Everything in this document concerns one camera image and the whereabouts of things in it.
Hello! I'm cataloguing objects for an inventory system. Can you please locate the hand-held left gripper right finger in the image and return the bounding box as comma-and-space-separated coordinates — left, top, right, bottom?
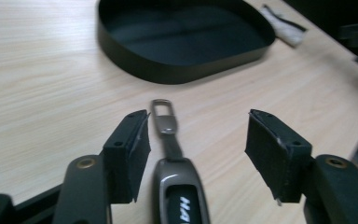
244, 108, 358, 224

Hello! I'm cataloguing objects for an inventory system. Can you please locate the dark furniture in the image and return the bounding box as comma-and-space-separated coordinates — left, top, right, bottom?
283, 0, 358, 71

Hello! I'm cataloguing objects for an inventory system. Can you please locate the white and black cloth strip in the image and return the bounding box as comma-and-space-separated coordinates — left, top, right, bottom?
259, 4, 308, 49

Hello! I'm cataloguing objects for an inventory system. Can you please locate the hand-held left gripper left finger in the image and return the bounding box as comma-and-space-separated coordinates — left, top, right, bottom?
51, 108, 152, 224

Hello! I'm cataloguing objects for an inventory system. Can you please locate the black oval tray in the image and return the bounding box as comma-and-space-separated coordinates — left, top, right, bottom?
97, 0, 276, 85

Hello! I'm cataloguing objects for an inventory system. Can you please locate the grey car key fob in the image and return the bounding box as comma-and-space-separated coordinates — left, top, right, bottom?
150, 98, 212, 224

